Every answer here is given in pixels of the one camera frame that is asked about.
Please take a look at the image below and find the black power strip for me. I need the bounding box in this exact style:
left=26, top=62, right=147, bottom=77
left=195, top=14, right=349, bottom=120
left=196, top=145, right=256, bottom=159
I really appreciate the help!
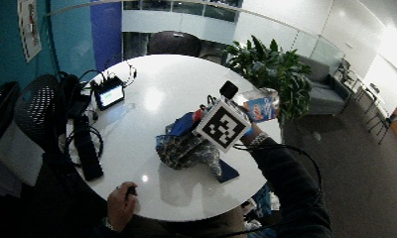
left=73, top=114, right=106, bottom=182

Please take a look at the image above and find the patterned fabric bag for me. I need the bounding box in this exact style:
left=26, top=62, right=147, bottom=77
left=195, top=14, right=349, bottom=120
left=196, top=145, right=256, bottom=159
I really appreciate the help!
left=155, top=130, right=224, bottom=178

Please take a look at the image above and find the blue cloth pouch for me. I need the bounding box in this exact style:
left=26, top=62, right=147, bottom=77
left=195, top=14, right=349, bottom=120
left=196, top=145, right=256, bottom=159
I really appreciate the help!
left=166, top=111, right=204, bottom=137

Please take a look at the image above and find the dark blue notebook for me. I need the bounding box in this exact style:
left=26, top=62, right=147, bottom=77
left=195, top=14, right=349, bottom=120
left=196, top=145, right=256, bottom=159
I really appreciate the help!
left=216, top=159, right=242, bottom=184

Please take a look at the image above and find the small black monitor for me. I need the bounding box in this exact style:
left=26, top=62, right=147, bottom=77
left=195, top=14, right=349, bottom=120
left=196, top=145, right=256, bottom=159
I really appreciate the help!
left=93, top=76, right=127, bottom=112

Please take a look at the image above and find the white marker cube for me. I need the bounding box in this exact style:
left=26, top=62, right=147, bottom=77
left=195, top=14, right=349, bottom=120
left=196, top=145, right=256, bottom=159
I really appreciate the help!
left=192, top=98, right=254, bottom=154

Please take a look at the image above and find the clear plastic bag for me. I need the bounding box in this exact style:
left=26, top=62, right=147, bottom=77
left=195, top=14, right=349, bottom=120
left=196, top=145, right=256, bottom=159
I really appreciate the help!
left=242, top=86, right=282, bottom=102

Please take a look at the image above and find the dark upholstered chair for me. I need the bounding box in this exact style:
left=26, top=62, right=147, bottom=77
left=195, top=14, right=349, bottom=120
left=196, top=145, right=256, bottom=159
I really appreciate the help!
left=146, top=30, right=204, bottom=58

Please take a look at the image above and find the green potted plant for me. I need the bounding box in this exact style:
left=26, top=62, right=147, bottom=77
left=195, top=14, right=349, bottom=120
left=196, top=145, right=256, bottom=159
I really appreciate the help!
left=223, top=35, right=315, bottom=124

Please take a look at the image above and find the grey sofa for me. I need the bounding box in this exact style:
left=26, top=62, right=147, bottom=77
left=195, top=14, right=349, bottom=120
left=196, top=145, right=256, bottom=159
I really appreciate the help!
left=298, top=55, right=353, bottom=116

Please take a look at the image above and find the glass railing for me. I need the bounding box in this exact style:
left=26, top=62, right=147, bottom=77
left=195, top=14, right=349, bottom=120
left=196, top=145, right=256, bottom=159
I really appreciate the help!
left=46, top=0, right=347, bottom=67

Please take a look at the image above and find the black cable loop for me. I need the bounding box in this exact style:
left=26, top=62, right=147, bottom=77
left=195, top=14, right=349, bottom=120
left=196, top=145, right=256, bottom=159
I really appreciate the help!
left=65, top=124, right=106, bottom=168

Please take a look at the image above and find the beaded bracelet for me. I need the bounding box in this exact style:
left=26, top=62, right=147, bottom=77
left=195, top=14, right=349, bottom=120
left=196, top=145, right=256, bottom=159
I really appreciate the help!
left=248, top=131, right=271, bottom=149

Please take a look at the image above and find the black glove camera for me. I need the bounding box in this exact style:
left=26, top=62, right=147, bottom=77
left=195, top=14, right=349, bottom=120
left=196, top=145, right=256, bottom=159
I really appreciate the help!
left=219, top=79, right=242, bottom=100

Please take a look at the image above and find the black glove cable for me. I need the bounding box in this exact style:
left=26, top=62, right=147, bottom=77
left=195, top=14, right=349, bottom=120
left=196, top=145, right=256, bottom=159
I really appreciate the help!
left=232, top=143, right=325, bottom=199

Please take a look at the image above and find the wall poster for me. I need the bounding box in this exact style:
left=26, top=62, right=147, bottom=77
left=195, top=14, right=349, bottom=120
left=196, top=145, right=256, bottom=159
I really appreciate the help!
left=17, top=0, right=45, bottom=63

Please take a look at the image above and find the black frame chair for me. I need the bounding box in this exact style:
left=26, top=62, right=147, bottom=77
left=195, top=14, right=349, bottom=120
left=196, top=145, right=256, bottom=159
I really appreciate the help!
left=367, top=98, right=397, bottom=146

